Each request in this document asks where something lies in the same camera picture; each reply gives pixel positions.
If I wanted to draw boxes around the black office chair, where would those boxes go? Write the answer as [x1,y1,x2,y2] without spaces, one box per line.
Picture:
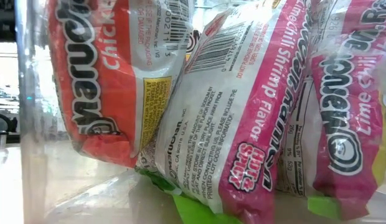
[0,111,19,144]

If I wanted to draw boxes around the orange red ramen packet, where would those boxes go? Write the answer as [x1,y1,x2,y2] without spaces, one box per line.
[46,0,195,169]

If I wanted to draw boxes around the yellow green ramen packet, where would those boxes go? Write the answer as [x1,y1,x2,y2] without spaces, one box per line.
[135,0,314,224]
[275,0,386,221]

